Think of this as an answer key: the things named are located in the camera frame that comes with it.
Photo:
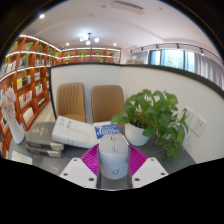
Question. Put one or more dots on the green plant in white pot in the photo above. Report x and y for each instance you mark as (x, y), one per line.
(153, 113)

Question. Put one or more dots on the grey curtain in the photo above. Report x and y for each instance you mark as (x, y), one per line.
(140, 57)
(210, 68)

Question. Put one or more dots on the thick white book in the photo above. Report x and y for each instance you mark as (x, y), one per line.
(73, 131)

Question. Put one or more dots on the ceiling air vent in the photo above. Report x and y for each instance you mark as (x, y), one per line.
(128, 5)

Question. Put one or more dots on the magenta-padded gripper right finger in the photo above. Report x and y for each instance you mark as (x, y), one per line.
(150, 171)

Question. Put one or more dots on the pink and white flower bouquet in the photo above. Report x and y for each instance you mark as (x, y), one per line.
(7, 100)

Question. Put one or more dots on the white black-edged desk partition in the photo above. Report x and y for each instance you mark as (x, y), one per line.
(206, 100)

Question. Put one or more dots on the orange wooden bookshelf unit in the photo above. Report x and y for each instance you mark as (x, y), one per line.
(30, 80)

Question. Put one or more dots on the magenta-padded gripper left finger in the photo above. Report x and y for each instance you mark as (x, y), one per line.
(76, 171)

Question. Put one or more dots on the white ceramic vase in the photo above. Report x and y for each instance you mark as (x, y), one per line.
(16, 131)

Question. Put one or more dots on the blue and white book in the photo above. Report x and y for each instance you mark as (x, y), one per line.
(106, 130)

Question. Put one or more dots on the black track light rail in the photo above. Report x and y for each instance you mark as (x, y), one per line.
(173, 46)

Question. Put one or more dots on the ceiling chandelier with round bulbs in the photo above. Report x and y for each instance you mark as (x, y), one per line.
(88, 39)

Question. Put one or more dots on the tan upholstered chair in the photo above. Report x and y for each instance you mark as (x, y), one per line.
(107, 103)
(70, 100)

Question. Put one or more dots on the large window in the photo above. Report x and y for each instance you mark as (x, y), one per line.
(171, 60)

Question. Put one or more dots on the white computer mouse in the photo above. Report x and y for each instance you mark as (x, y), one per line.
(113, 160)

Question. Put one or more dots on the white wall socket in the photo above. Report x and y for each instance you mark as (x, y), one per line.
(188, 116)
(199, 125)

